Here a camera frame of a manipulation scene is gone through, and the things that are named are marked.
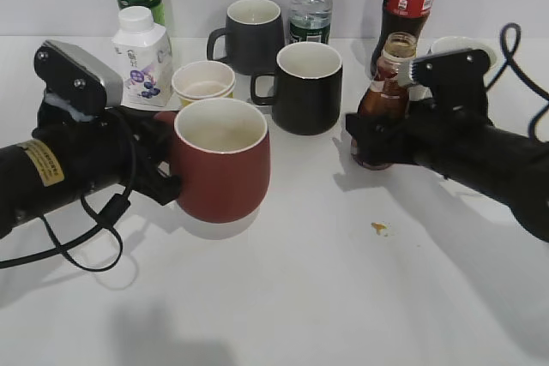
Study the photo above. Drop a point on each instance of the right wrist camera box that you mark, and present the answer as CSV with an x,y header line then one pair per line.
x,y
455,78

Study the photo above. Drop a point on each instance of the orange juice spill stain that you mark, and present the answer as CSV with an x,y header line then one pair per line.
x,y
381,229

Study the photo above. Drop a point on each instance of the clear water bottle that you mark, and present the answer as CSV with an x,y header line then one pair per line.
x,y
310,20

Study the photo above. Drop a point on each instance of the black mug front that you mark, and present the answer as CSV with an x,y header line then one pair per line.
x,y
306,98

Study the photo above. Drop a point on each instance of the brown juice bottle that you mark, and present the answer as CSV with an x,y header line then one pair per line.
x,y
384,100

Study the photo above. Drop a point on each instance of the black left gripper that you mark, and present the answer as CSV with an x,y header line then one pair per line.
x,y
132,145

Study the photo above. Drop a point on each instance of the white milk carton bottle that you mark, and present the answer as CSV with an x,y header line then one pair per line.
x,y
144,55

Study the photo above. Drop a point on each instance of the yellow paper cup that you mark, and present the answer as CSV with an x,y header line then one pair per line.
x,y
203,80

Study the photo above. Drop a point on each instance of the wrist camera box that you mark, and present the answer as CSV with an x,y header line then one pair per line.
x,y
455,78
78,86

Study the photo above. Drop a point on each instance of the cola bottle red label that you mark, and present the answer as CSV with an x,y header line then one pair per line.
x,y
403,6

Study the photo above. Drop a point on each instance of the white ceramic mug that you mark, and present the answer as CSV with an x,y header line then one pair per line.
x,y
451,43

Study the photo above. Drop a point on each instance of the dark grey mug rear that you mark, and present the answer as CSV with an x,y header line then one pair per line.
x,y
253,33

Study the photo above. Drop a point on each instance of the red ceramic mug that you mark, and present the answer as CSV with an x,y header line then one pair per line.
x,y
220,150

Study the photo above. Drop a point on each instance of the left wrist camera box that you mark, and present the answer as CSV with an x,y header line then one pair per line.
x,y
78,86

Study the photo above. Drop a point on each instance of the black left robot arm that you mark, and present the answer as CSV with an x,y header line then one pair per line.
x,y
61,162

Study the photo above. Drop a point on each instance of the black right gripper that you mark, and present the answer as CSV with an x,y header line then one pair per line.
x,y
380,141

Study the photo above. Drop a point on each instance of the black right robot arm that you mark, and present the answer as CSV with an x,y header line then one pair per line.
x,y
462,146

